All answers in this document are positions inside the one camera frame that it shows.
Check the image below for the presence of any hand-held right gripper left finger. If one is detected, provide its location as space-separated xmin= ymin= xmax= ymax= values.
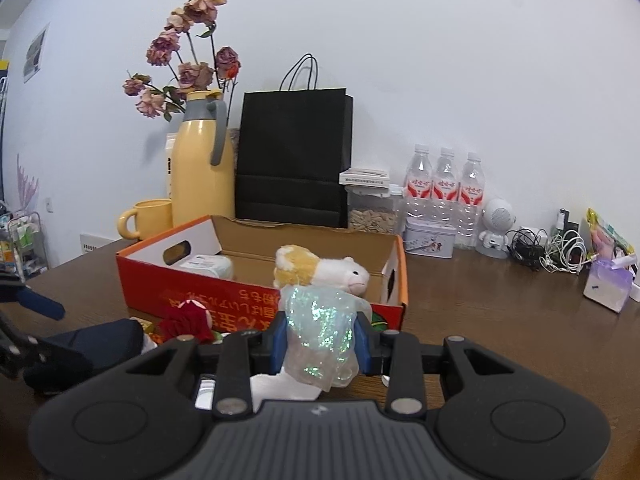
xmin=125 ymin=311 xmax=289 ymax=419

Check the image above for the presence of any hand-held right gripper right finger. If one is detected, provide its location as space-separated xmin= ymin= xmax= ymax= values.
xmin=355 ymin=311 xmax=516 ymax=419

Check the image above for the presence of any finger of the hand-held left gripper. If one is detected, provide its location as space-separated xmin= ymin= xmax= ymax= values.
xmin=0 ymin=310 xmax=96 ymax=383
xmin=0 ymin=270 xmax=66 ymax=322

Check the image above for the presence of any red cardboard box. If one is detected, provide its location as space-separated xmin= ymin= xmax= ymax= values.
xmin=116 ymin=215 xmax=409 ymax=334

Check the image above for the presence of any red artificial rose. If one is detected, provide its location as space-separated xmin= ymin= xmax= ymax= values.
xmin=159 ymin=300 xmax=224 ymax=345

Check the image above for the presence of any white power strip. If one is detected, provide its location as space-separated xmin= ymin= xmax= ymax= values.
xmin=80 ymin=232 xmax=136 ymax=254

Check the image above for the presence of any white printed tin box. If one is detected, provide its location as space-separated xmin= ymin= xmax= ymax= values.
xmin=403 ymin=217 xmax=457 ymax=260

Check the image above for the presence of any clear seed container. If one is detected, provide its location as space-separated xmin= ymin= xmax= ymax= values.
xmin=346 ymin=185 xmax=404 ymax=234

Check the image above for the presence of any yellow mug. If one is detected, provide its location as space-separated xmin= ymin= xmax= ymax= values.
xmin=117 ymin=199 xmax=174 ymax=241

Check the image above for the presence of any flat white printed box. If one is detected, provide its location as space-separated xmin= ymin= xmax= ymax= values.
xmin=339 ymin=166 xmax=391 ymax=189

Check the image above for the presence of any white robot figure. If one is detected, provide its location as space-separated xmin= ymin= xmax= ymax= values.
xmin=475 ymin=198 xmax=519 ymax=259

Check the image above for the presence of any yellow thermos jug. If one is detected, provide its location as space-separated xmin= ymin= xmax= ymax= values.
xmin=171 ymin=89 xmax=236 ymax=228

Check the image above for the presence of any black paper bag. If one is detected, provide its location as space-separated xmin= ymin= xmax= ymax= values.
xmin=235 ymin=53 xmax=354 ymax=229

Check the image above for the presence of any purple tissue pack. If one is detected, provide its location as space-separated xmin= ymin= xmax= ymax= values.
xmin=583 ymin=255 xmax=638 ymax=314

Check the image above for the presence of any colourful snack packet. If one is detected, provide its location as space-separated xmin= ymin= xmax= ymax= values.
xmin=586 ymin=208 xmax=636 ymax=261

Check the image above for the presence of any dried pink flower bouquet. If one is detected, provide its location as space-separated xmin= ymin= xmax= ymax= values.
xmin=123 ymin=0 xmax=242 ymax=122

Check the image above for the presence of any wire storage rack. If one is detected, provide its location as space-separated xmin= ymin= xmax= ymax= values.
xmin=0 ymin=200 xmax=48 ymax=281

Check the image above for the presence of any purple plant wall sticker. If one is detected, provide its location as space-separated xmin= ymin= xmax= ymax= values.
xmin=15 ymin=154 xmax=40 ymax=211

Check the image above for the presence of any black cable bundle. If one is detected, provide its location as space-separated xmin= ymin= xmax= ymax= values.
xmin=505 ymin=227 xmax=549 ymax=271

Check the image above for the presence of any white cable bundle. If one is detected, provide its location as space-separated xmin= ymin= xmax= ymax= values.
xmin=542 ymin=230 xmax=594 ymax=276

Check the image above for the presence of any wall poster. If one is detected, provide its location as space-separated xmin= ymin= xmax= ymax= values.
xmin=22 ymin=22 xmax=51 ymax=83

